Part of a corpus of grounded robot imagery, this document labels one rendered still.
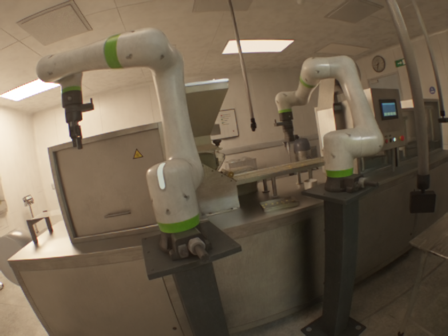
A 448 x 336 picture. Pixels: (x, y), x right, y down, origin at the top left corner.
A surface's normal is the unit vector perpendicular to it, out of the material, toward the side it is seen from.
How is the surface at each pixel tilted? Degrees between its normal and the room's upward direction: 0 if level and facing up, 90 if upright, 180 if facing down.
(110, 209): 90
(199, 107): 114
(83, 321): 90
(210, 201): 90
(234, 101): 90
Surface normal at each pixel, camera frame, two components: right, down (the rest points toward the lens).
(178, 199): 0.47, 0.04
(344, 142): -0.15, 0.13
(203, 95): 0.26, 0.48
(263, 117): 0.21, 0.10
